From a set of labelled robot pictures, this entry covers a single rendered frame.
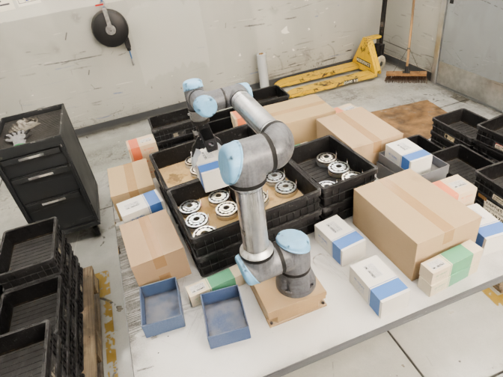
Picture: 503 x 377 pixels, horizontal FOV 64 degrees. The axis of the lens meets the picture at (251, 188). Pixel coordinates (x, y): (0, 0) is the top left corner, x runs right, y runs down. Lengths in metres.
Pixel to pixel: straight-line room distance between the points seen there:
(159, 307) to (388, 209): 1.00
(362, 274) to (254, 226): 0.52
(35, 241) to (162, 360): 1.41
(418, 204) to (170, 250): 1.02
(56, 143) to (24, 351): 1.36
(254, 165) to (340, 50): 4.68
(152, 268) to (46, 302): 0.90
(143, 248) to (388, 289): 0.97
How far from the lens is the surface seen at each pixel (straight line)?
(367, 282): 1.57
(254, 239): 1.28
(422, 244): 1.60
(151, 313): 1.71
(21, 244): 2.77
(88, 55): 4.85
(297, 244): 1.38
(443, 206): 1.76
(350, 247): 1.69
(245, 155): 1.10
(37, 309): 2.47
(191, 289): 1.65
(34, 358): 2.10
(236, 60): 5.13
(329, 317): 1.57
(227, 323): 1.59
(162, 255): 1.68
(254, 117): 1.30
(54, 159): 3.01
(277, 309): 1.49
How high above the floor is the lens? 1.97
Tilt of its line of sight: 35 degrees down
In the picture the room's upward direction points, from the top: 9 degrees counter-clockwise
